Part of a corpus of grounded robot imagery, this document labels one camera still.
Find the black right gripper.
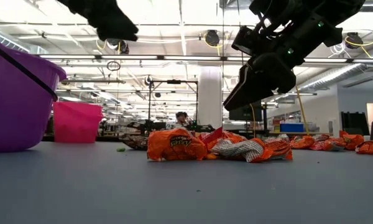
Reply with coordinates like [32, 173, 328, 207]
[223, 15, 343, 111]

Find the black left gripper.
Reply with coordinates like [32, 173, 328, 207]
[55, 0, 139, 42]

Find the red candy packet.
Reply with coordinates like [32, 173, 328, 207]
[201, 126, 224, 150]

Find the brown candy bar packet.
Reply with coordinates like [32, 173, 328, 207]
[119, 134, 149, 151]

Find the black flat monitor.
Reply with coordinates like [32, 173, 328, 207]
[229, 105, 264, 122]

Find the white pillar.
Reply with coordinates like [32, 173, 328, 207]
[198, 65, 223, 128]

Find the blue storage bin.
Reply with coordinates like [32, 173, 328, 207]
[279, 123, 305, 133]

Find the long ceiling light bar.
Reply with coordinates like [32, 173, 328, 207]
[0, 54, 373, 63]

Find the person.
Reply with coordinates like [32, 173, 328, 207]
[173, 111, 190, 128]

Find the black folding panel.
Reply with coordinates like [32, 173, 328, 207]
[341, 111, 371, 136]

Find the pink plastic basket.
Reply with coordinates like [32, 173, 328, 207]
[52, 101, 104, 144]

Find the purple plastic basket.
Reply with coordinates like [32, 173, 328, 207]
[0, 35, 68, 153]

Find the black cable ring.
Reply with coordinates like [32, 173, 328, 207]
[106, 60, 122, 72]

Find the short yellow cable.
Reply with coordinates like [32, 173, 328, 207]
[248, 104, 256, 139]

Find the long yellow cable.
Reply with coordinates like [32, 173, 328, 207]
[294, 86, 310, 136]

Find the black metal frame rig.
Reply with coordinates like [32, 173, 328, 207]
[147, 79, 200, 125]

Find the silver air duct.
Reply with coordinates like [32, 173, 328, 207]
[298, 51, 373, 91]
[0, 29, 30, 54]

